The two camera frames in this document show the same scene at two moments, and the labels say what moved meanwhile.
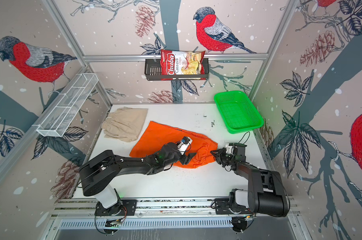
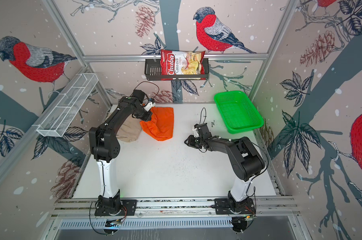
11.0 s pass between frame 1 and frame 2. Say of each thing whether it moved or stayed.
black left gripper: moved
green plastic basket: stayed
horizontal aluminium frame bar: stayed
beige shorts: stayed
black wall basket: stayed
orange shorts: moved
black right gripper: moved
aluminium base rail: stayed
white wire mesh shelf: stayed
